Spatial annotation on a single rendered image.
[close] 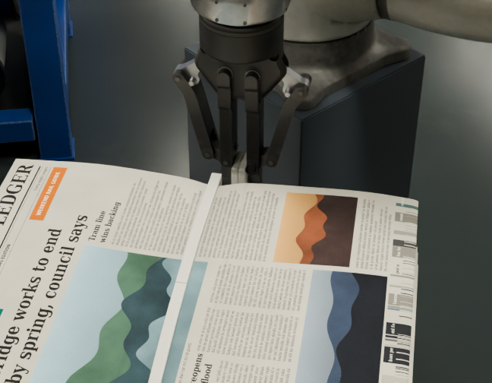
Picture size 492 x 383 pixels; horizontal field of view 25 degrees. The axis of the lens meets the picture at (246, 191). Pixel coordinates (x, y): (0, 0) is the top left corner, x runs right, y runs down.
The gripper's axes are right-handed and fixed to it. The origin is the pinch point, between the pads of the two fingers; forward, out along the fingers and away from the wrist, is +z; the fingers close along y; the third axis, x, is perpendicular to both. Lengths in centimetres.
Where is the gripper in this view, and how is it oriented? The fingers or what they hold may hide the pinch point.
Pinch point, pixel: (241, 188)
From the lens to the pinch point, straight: 109.2
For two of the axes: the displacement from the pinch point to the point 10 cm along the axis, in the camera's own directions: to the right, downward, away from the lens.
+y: 9.8, 1.3, -1.6
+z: 0.0, 7.8, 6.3
